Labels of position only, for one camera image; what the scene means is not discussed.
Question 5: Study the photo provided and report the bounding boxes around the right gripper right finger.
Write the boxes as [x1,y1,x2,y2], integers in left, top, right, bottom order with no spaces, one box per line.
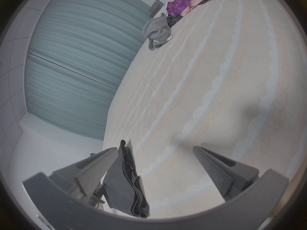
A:
[193,146,260,201]

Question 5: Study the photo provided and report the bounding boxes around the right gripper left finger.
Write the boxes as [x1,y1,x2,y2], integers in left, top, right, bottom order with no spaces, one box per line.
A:
[49,147,118,202]

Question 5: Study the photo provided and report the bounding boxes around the black T-shirt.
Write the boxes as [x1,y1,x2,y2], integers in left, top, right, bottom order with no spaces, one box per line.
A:
[104,140,151,219]

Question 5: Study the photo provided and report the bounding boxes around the bed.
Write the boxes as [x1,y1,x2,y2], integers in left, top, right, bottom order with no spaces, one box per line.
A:
[102,0,307,219]

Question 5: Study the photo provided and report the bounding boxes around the blue-green curtain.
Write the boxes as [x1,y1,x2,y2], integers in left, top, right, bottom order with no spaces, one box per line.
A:
[24,0,156,141]

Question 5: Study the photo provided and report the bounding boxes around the grey garment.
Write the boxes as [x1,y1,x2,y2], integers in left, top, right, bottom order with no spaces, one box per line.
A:
[142,13,173,51]

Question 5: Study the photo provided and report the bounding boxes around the black glossy garment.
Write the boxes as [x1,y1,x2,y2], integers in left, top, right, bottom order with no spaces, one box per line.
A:
[167,15,183,29]

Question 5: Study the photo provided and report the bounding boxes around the purple satin garment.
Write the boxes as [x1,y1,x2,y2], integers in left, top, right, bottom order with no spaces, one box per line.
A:
[166,0,236,17]

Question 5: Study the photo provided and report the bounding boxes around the grey bedside table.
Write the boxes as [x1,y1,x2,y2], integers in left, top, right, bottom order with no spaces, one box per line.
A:
[149,3,161,18]

